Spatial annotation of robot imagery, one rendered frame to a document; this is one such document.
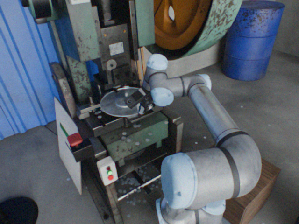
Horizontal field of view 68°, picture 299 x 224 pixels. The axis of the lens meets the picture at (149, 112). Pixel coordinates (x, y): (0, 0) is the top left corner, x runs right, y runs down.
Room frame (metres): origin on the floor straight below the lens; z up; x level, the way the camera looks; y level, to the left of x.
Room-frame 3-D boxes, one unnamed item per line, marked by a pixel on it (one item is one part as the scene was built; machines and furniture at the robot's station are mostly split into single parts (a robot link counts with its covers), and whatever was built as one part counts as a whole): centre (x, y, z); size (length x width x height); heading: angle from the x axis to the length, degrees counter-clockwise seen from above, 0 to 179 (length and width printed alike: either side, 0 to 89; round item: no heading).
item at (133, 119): (0.98, 0.10, 0.72); 0.25 x 0.14 x 0.14; 30
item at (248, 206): (0.89, -0.49, 0.18); 0.40 x 0.38 x 0.35; 37
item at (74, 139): (0.77, 0.36, 0.72); 0.07 x 0.06 x 0.08; 30
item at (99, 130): (1.14, 0.19, 0.68); 0.45 x 0.30 x 0.06; 120
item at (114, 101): (1.03, 0.12, 0.78); 0.29 x 0.29 x 0.01
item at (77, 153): (0.78, 0.34, 0.62); 0.10 x 0.06 x 0.20; 120
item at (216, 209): (0.48, -0.20, 0.62); 0.13 x 0.12 x 0.14; 98
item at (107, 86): (1.14, 0.19, 0.86); 0.20 x 0.16 x 0.05; 120
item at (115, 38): (1.10, 0.17, 1.04); 0.17 x 0.15 x 0.30; 30
